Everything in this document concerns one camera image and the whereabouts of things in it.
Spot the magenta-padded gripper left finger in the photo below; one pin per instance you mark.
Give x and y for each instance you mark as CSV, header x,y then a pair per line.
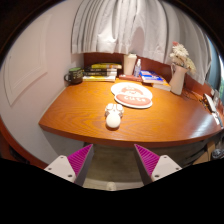
x,y
63,168

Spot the yellow white book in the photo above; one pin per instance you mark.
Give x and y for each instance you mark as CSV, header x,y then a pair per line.
x,y
98,78

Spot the yellow black cover book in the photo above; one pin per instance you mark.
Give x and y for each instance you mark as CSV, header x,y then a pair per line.
x,y
106,66

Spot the black spine book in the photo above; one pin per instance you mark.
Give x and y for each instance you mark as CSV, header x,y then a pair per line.
x,y
100,74
100,70

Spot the cream tumbler cup with lid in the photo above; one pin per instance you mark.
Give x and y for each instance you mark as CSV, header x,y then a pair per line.
x,y
129,65

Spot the red-brown book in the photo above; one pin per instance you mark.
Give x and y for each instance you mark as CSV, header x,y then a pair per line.
x,y
128,78

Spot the cream pitcher vase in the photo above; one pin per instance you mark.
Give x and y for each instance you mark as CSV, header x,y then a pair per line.
x,y
177,80

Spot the white pink cartoon mouse pad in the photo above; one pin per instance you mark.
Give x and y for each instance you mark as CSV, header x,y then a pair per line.
x,y
133,98

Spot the white computer mouse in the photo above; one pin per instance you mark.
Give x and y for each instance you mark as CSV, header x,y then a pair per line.
x,y
113,120

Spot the silver laptop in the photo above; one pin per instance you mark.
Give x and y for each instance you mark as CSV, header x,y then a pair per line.
x,y
210,103

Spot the dark mug with green inside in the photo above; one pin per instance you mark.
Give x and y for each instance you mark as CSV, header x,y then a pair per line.
x,y
76,76

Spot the white curtain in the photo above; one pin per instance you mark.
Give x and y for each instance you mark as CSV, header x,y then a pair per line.
x,y
133,26

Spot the dark teal curtain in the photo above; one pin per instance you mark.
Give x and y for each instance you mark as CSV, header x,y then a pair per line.
x,y
215,63

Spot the orange book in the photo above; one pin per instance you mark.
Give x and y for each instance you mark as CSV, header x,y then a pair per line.
x,y
163,86

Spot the blue book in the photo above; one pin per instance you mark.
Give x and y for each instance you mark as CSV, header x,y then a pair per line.
x,y
150,76

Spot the clear spray bottle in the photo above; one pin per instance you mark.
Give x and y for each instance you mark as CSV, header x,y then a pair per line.
x,y
137,70

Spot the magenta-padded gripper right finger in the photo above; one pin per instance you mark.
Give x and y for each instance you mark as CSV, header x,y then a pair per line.
x,y
163,167

